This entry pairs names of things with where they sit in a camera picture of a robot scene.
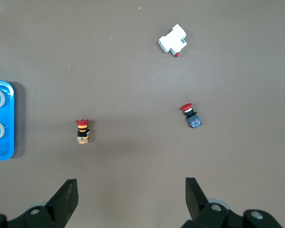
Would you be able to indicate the red emergency stop yellow collar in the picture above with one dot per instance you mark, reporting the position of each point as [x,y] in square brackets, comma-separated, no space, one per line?
[82,133]

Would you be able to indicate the brown table cover mat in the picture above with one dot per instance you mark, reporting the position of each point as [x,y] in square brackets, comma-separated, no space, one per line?
[133,95]

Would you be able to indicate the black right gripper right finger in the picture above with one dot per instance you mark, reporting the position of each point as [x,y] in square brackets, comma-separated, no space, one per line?
[199,209]

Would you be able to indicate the white circuit breaker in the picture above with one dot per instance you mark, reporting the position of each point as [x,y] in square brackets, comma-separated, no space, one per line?
[172,39]

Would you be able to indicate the red mushroom button blue base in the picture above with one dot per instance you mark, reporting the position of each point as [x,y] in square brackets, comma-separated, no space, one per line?
[192,117]

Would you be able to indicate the blue plastic tray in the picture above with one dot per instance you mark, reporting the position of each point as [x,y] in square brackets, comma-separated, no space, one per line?
[10,142]

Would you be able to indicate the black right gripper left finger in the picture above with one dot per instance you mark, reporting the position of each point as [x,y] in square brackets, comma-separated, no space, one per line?
[61,202]

